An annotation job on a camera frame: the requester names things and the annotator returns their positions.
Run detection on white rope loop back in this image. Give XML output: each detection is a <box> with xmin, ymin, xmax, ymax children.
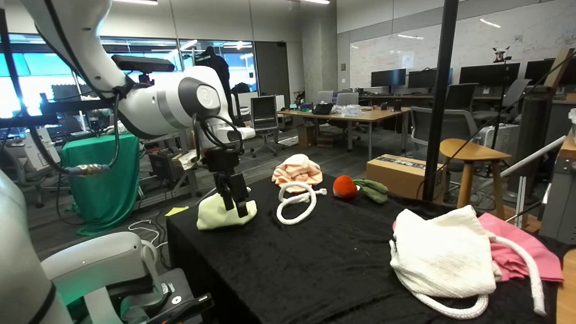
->
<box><xmin>273</xmin><ymin>181</ymin><xmax>329</xmax><ymax>226</ymax></box>

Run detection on white towel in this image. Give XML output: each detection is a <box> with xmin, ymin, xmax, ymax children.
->
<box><xmin>388</xmin><ymin>205</ymin><xmax>495</xmax><ymax>298</ymax></box>

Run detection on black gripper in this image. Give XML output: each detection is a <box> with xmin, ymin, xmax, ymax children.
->
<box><xmin>201</xmin><ymin>147</ymin><xmax>248</xmax><ymax>217</ymax></box>

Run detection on round wooden stool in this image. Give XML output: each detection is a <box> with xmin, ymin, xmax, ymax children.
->
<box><xmin>439</xmin><ymin>138</ymin><xmax>509</xmax><ymax>217</ymax></box>

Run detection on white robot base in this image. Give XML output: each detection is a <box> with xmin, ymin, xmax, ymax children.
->
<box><xmin>34</xmin><ymin>230</ymin><xmax>212</xmax><ymax>324</ymax></box>

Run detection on red plush tomato toy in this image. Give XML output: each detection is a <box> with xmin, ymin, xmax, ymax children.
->
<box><xmin>333</xmin><ymin>174</ymin><xmax>358</xmax><ymax>199</ymax></box>

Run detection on green plush vegetable toy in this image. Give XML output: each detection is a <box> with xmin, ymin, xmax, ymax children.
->
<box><xmin>356</xmin><ymin>178</ymin><xmax>388</xmax><ymax>203</ymax></box>

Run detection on wooden office table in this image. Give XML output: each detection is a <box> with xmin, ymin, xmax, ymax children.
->
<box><xmin>282</xmin><ymin>106</ymin><xmax>410</xmax><ymax>158</ymax></box>

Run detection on cardboard box on floor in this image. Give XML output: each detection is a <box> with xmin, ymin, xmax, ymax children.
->
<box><xmin>365</xmin><ymin>153</ymin><xmax>426</xmax><ymax>199</ymax></box>

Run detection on black vertical pole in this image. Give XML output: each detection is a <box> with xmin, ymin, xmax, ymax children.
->
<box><xmin>423</xmin><ymin>0</ymin><xmax>459</xmax><ymax>201</ymax></box>

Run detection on pink cloth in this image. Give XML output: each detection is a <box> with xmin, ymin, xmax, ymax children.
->
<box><xmin>477</xmin><ymin>210</ymin><xmax>565</xmax><ymax>286</ymax></box>

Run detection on green draped cloth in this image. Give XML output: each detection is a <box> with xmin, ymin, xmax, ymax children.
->
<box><xmin>61</xmin><ymin>133</ymin><xmax>140</xmax><ymax>235</ymax></box>

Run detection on pale yellow cloth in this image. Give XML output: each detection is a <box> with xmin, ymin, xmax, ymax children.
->
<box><xmin>196</xmin><ymin>192</ymin><xmax>257</xmax><ymax>230</ymax></box>

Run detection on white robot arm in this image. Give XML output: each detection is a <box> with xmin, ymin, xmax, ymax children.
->
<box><xmin>0</xmin><ymin>0</ymin><xmax>253</xmax><ymax>324</ymax></box>

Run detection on peach folded towel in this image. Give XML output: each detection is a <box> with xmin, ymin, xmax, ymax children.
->
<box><xmin>271</xmin><ymin>153</ymin><xmax>322</xmax><ymax>185</ymax></box>

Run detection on black table cloth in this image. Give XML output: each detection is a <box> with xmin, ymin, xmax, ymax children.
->
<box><xmin>165</xmin><ymin>178</ymin><xmax>568</xmax><ymax>324</ymax></box>

